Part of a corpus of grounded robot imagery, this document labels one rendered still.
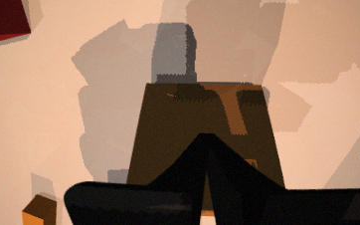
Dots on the red block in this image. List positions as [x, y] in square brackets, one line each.
[13, 21]

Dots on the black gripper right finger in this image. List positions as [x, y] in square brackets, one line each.
[241, 195]

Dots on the orange flat bar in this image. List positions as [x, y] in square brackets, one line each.
[40, 211]

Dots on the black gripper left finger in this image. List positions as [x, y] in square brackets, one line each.
[173, 198]

